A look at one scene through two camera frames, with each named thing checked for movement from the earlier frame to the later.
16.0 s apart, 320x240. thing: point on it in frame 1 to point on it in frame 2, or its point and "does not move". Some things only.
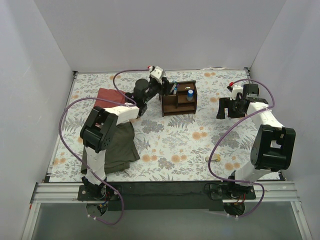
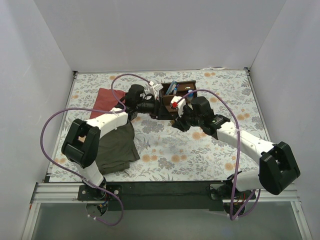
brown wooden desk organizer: x=177 y=102 does not move
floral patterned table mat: x=198 y=128 does not move
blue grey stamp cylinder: x=189 y=97 does not move
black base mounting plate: x=166 y=196 does not move
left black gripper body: x=164 y=85 to x=158 y=109
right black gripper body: x=227 y=104 to x=180 y=122
